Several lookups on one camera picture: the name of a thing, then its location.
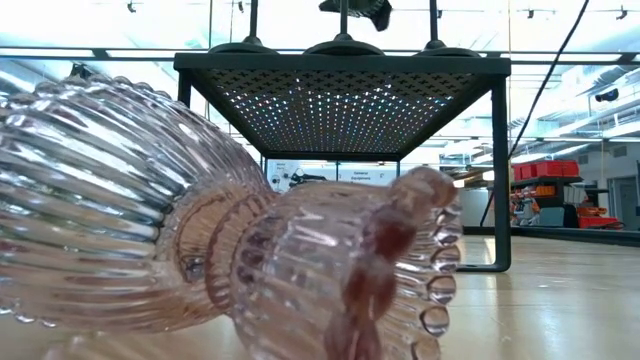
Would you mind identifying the black aluminium table frame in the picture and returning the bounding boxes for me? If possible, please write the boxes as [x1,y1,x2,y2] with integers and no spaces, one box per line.
[462,224,640,247]

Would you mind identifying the black perforated metal shelf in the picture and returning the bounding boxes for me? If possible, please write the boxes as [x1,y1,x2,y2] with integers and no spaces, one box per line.
[172,52,512,274]

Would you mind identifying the tall black candlestick holder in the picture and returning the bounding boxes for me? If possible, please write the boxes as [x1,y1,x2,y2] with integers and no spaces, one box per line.
[414,0,481,57]
[303,0,385,56]
[207,0,277,55]

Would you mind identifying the orange red storage bins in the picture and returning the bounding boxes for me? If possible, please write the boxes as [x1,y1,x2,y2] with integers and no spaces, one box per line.
[577,205,624,230]

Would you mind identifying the black spotlight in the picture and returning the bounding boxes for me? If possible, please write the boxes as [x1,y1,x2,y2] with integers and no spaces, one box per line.
[69,62,97,82]

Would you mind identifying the black shelving unit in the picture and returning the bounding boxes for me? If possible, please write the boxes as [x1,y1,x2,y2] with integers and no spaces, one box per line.
[509,174,584,229]

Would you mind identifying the pink glass candle holder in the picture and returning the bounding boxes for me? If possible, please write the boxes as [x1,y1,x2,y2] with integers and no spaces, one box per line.
[0,74,464,360]

